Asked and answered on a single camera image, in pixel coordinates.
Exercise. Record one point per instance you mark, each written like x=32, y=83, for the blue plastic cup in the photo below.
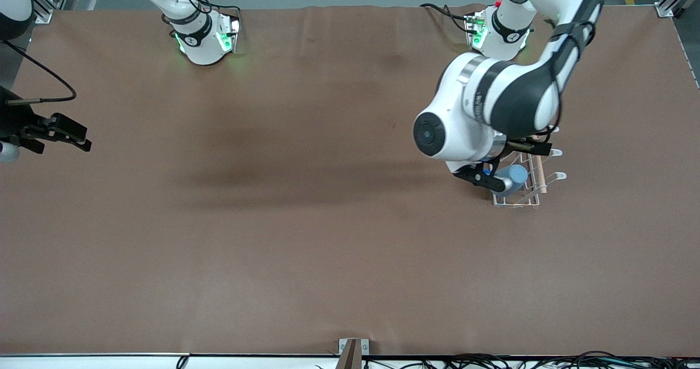
x=518, y=175

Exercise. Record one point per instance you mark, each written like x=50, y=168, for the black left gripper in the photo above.
x=519, y=144

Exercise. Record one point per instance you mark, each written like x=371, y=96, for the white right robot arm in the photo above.
x=202, y=46

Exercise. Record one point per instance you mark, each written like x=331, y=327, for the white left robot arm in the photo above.
x=459, y=134

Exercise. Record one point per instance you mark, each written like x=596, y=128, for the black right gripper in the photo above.
x=16, y=122

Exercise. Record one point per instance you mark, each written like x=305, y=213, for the metal bracket with brown post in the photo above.
x=353, y=352

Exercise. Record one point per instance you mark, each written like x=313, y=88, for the brown table mat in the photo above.
x=328, y=249

